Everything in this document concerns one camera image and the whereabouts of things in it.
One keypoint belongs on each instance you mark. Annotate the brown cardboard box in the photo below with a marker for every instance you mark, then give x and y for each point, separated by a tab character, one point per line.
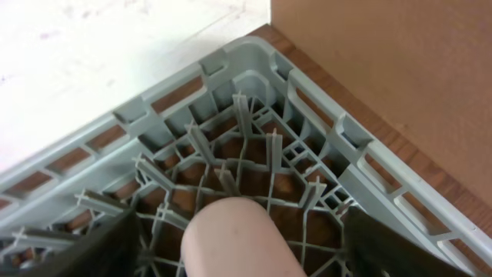
423	65

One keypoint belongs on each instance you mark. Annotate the white plastic cup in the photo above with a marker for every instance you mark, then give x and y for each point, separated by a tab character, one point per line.
236	237

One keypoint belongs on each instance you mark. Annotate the grey dishwasher rack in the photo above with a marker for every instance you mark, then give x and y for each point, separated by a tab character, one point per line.
242	121

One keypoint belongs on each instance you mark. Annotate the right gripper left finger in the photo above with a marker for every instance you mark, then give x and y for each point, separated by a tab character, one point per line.
109	251

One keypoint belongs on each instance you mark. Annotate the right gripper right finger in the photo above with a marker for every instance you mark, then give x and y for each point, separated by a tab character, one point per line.
373	249

